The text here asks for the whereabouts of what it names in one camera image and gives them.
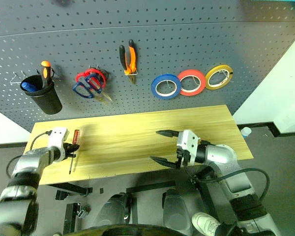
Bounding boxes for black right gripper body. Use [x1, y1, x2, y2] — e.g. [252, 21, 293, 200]
[176, 147, 191, 169]

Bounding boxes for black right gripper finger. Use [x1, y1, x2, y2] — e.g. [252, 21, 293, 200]
[150, 156, 182, 169]
[155, 130, 180, 139]

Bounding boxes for red handled screwdriver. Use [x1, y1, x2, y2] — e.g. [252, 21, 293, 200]
[68, 128, 81, 176]

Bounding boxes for blue tape roll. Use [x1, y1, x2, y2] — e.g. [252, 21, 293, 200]
[151, 73, 182, 100]

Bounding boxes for dark handled scissors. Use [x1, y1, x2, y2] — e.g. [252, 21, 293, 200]
[72, 74, 95, 99]

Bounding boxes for orange black pliers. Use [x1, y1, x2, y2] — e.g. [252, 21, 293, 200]
[118, 39, 139, 85]

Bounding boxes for grey pegboard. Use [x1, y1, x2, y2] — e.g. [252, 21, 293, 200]
[0, 0, 295, 133]

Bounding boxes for red tape roll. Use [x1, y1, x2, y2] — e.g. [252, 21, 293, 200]
[177, 69, 207, 97]

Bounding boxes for dark rounded robot leg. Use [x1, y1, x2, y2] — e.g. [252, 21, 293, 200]
[97, 192, 133, 227]
[161, 188, 193, 236]

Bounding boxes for black plastic cup holder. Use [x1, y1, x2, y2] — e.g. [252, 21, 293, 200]
[20, 74, 63, 116]

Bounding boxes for yellow tape roll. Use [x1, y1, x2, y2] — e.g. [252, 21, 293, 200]
[204, 64, 234, 91]

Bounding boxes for clear plastic cup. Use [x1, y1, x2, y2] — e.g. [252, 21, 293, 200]
[240, 126, 252, 139]

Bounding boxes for white sneaker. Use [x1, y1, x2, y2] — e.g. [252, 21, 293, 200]
[191, 212, 221, 236]

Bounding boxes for dark glossy curved rim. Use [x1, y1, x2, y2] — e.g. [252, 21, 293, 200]
[63, 224, 183, 236]

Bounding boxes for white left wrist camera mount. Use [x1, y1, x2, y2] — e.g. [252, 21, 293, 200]
[49, 127, 70, 163]

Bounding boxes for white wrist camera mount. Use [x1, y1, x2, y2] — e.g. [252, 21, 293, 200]
[176, 129, 202, 166]
[49, 127, 70, 163]

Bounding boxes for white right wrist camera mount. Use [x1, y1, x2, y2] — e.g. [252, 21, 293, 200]
[176, 129, 202, 166]

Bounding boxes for black metal table frame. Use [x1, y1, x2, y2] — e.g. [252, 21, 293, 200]
[47, 164, 213, 236]

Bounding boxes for blue handled tool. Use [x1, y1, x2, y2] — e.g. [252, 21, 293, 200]
[21, 82, 39, 93]

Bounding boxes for red handled scissors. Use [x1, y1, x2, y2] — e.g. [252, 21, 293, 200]
[75, 68, 113, 103]

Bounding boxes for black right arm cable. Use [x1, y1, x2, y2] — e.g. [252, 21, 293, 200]
[183, 164, 271, 205]

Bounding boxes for orange black handled screwdriver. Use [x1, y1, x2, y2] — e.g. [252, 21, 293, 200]
[40, 60, 53, 89]

